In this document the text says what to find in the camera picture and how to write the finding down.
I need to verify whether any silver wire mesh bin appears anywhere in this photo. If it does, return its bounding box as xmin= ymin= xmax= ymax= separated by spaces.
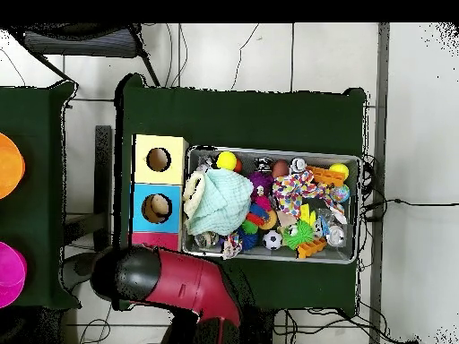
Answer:
xmin=181 ymin=144 xmax=361 ymax=265

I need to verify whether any cream knitted cloth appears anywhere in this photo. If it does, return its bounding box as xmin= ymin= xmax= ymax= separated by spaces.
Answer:
xmin=182 ymin=170 xmax=207 ymax=219

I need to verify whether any thin black floor cable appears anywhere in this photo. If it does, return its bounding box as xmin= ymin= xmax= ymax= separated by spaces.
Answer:
xmin=229 ymin=22 xmax=260 ymax=91

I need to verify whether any black striped chair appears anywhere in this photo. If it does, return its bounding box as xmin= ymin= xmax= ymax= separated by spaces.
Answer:
xmin=8 ymin=22 xmax=161 ymax=88

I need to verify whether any purple spiky ball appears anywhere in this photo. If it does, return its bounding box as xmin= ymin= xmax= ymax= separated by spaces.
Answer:
xmin=247 ymin=170 xmax=275 ymax=198

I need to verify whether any yellow smooth ball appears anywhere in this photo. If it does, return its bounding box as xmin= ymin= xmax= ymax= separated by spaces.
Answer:
xmin=216 ymin=150 xmax=238 ymax=171

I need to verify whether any polka dot cloth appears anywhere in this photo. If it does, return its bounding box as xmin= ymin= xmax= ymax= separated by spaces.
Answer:
xmin=271 ymin=169 xmax=345 ymax=218

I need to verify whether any dark grey floor object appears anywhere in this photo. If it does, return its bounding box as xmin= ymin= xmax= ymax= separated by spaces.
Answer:
xmin=59 ymin=251 xmax=101 ymax=292

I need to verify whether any orange plastic bowl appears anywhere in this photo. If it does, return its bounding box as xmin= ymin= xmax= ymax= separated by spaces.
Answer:
xmin=0 ymin=132 xmax=27 ymax=201

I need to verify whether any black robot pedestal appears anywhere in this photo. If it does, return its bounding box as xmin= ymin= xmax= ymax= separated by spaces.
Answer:
xmin=247 ymin=305 xmax=277 ymax=344

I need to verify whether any mint green knitted cloth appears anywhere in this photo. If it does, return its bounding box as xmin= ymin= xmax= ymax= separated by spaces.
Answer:
xmin=184 ymin=168 xmax=255 ymax=237

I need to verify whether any short orange plastic block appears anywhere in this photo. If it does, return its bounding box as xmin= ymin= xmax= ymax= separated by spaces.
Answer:
xmin=296 ymin=237 xmax=328 ymax=260

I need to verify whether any black power cable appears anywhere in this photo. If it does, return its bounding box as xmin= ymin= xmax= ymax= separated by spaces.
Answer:
xmin=361 ymin=197 xmax=459 ymax=220

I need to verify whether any dark green table cloth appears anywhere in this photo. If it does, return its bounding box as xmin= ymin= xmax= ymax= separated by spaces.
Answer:
xmin=113 ymin=73 xmax=368 ymax=318

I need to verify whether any side table green cloth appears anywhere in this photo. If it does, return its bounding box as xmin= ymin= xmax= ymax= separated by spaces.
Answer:
xmin=0 ymin=80 xmax=82 ymax=310

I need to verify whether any small soccer ball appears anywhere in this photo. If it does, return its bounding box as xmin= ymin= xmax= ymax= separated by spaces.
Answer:
xmin=262 ymin=229 xmax=283 ymax=251

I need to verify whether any long orange plastic block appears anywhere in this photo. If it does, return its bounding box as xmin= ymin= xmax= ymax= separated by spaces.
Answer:
xmin=307 ymin=165 xmax=349 ymax=187

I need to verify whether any magenta plastic bowl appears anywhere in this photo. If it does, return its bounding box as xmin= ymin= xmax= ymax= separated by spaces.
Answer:
xmin=0 ymin=241 xmax=29 ymax=309

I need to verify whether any brown toy football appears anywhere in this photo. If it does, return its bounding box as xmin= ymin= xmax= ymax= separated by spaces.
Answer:
xmin=271 ymin=159 xmax=290 ymax=179

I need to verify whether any green stringy puffer ball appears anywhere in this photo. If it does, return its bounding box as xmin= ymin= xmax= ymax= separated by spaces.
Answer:
xmin=281 ymin=219 xmax=315 ymax=251

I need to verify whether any wooden box with three holes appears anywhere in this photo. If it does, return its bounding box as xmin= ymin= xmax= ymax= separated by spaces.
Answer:
xmin=125 ymin=133 xmax=189 ymax=253

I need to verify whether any colourful knotted rope toy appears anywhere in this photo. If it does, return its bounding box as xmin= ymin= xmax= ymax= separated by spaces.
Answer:
xmin=221 ymin=232 xmax=244 ymax=261

